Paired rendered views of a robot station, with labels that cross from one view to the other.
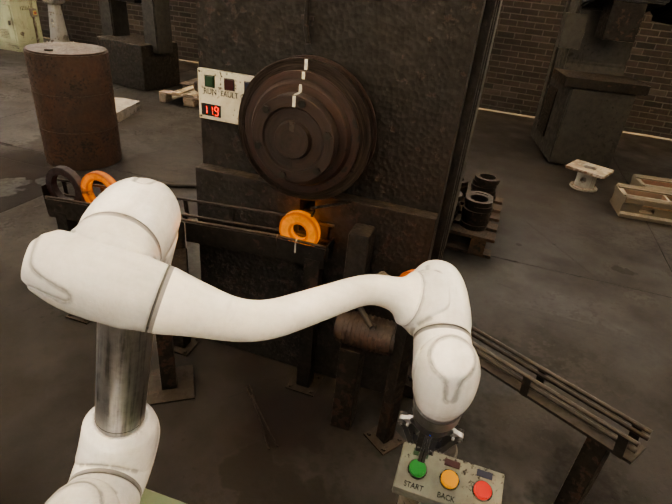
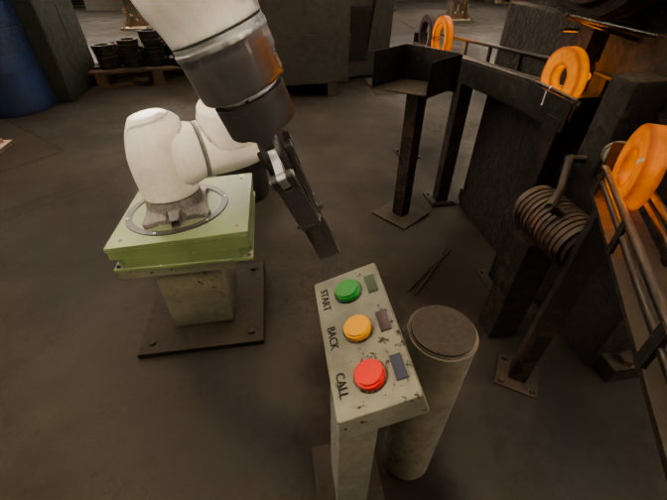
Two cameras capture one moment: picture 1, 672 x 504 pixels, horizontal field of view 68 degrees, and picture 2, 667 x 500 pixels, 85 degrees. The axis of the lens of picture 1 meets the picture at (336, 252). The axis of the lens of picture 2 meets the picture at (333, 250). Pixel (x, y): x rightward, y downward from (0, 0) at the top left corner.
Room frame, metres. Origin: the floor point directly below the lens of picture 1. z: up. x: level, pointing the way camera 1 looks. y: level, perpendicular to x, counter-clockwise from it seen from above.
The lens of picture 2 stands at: (0.58, -0.60, 1.02)
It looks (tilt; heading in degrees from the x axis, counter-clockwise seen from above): 39 degrees down; 65
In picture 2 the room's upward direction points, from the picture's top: straight up
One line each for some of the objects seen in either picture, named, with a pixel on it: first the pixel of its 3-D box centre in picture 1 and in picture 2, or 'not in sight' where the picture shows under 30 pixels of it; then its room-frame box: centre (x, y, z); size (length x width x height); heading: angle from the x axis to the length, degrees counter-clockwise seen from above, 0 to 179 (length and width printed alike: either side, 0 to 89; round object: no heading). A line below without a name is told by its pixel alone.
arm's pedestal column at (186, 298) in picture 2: not in sight; (200, 275); (0.54, 0.42, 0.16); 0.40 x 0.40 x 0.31; 74
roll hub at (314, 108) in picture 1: (294, 138); not in sight; (1.55, 0.17, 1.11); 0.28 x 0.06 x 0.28; 74
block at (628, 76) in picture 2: (359, 257); (618, 127); (1.59, -0.09, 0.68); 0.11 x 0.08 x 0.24; 164
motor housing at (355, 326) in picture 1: (360, 373); (528, 281); (1.42, -0.14, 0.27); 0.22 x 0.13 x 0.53; 74
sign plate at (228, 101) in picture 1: (230, 98); not in sight; (1.84, 0.44, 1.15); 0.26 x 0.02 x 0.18; 74
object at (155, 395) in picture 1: (156, 318); (406, 143); (1.51, 0.67, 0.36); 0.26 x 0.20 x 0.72; 109
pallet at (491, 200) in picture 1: (420, 189); not in sight; (3.48, -0.58, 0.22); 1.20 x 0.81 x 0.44; 72
